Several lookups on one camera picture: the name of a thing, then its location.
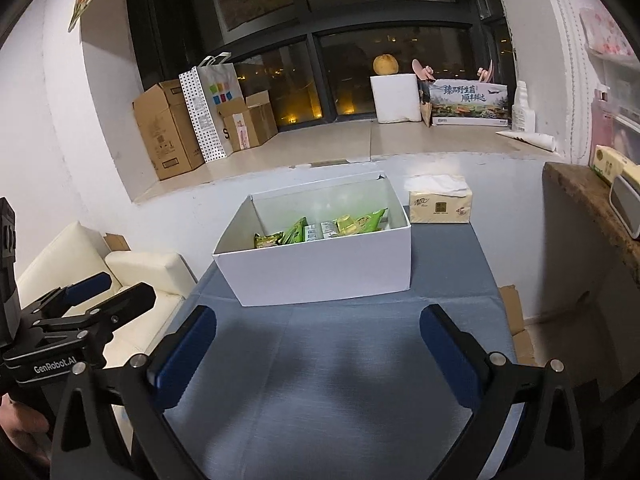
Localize polka dot paper bag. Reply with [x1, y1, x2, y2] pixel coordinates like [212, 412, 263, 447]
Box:
[179, 65, 228, 163]

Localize tall cardboard box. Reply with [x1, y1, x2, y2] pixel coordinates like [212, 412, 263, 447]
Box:
[132, 80, 206, 181]

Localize cardboard box pink label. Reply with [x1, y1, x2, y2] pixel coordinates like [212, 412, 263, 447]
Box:
[216, 100, 251, 152]

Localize white plastic bottle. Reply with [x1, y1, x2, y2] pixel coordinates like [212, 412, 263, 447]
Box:
[512, 80, 536, 132]

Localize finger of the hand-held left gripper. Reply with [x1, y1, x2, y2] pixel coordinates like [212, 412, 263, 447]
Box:
[20, 271, 113, 321]
[32, 282, 157, 356]

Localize wooden side table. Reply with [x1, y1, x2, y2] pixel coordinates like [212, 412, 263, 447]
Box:
[542, 161, 640, 286]

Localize grey white speaker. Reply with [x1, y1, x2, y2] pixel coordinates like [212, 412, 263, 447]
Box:
[609, 164, 640, 239]

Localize plain green snack packet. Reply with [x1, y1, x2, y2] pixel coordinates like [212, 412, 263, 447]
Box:
[282, 216, 308, 246]

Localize black window frame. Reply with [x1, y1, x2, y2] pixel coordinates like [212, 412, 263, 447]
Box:
[125, 0, 518, 133]

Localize printed gift box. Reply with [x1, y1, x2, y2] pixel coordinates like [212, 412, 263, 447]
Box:
[429, 79, 512, 127]

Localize white bag coloured squares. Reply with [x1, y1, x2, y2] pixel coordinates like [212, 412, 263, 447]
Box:
[197, 52, 246, 156]

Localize yellow green carton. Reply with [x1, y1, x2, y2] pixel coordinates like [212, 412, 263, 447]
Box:
[590, 145, 628, 183]

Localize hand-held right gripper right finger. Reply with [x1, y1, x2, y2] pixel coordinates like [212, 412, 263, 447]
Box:
[419, 304, 585, 480]

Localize cream sofa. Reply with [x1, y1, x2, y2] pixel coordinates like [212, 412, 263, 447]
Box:
[15, 221, 198, 376]

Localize open cardboard box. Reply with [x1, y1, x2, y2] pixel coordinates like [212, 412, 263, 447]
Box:
[244, 91, 279, 147]

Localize person's left hand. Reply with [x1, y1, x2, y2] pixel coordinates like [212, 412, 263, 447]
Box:
[0, 392, 51, 468]

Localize green biscuit packet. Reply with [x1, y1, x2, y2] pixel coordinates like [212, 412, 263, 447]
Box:
[357, 208, 388, 233]

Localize white cardboard box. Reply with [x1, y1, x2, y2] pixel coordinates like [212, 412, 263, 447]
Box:
[212, 171, 413, 307]

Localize plastic drawer unit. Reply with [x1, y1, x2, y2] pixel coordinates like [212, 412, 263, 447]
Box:
[580, 7, 640, 166]

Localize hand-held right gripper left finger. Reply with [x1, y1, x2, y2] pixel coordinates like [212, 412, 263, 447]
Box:
[50, 305, 217, 480]

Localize yellow tissue pack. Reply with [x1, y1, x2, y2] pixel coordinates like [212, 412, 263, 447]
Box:
[409, 175, 473, 224]

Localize white foam box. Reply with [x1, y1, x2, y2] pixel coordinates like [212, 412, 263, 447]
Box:
[370, 74, 422, 124]

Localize flat cardboard sheet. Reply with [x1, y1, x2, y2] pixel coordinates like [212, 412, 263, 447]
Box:
[497, 285, 536, 366]

